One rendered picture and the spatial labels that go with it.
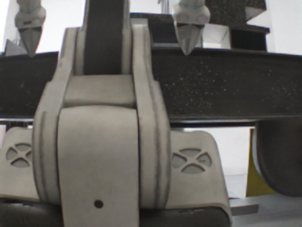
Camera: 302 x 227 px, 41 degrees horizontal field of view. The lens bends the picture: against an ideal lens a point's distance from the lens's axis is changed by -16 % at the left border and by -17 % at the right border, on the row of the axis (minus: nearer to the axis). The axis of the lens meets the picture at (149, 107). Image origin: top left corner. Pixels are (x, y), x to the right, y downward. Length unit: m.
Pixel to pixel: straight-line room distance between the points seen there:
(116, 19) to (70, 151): 0.49
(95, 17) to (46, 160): 0.50
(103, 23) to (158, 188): 0.52
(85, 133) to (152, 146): 0.11
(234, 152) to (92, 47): 3.42
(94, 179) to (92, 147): 0.05
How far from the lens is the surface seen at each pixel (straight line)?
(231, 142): 4.41
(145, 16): 2.04
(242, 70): 1.68
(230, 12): 2.16
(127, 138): 0.76
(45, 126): 0.78
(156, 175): 0.76
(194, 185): 0.96
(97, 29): 1.14
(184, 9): 1.21
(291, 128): 2.18
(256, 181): 2.57
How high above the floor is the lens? 0.34
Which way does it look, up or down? 4 degrees up
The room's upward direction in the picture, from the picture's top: straight up
